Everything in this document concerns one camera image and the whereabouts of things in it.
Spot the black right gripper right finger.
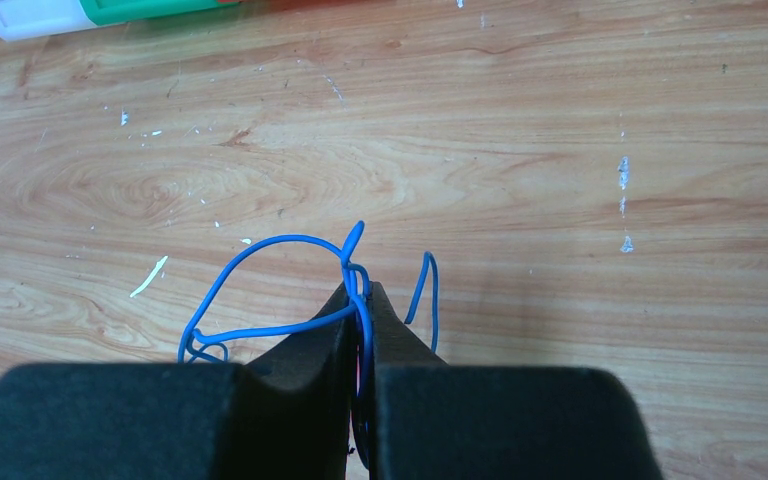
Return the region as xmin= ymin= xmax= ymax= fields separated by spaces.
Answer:
xmin=359 ymin=283 xmax=662 ymax=479

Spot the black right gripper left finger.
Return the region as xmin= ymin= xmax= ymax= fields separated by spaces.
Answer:
xmin=0 ymin=320 xmax=355 ymax=479

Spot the cable bundle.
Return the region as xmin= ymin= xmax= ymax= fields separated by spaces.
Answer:
xmin=177 ymin=220 xmax=441 ymax=465

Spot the green plastic bin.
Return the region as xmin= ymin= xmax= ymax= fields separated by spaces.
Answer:
xmin=79 ymin=0 xmax=240 ymax=26

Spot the white plastic bin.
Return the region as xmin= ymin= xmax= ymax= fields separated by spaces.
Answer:
xmin=0 ymin=0 xmax=98 ymax=42

